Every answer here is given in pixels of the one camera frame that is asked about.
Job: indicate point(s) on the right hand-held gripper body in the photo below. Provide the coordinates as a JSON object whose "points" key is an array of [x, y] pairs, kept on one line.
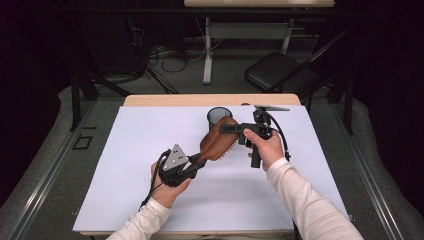
{"points": [[260, 128]]}

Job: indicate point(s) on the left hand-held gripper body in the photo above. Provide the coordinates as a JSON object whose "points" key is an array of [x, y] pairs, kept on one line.
{"points": [[175, 158]]}

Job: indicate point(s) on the brown wooden hairbrush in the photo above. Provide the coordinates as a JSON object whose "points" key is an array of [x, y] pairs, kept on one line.
{"points": [[218, 141]]}

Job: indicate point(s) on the black mesh cup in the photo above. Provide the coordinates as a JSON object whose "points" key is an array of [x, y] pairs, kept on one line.
{"points": [[215, 115]]}

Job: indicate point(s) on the person's right hand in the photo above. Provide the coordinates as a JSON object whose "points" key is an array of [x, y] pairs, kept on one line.
{"points": [[270, 150]]}

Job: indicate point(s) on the person's left hand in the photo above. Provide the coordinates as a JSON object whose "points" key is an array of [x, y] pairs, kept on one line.
{"points": [[166, 193]]}

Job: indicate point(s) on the white board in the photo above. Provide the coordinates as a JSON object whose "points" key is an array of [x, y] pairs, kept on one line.
{"points": [[133, 140]]}

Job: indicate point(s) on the wooden table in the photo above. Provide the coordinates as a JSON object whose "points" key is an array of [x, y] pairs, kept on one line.
{"points": [[186, 99]]}

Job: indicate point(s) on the black folding chair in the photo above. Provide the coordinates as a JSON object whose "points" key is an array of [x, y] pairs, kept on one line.
{"points": [[276, 71]]}

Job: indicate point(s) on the black metal stand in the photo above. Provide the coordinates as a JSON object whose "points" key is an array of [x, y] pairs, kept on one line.
{"points": [[348, 100], [76, 100]]}

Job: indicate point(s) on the white desk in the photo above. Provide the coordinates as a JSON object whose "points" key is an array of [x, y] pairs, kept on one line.
{"points": [[248, 30]]}

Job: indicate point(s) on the metal floor rail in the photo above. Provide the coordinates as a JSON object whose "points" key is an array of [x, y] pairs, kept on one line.
{"points": [[50, 173], [366, 173]]}

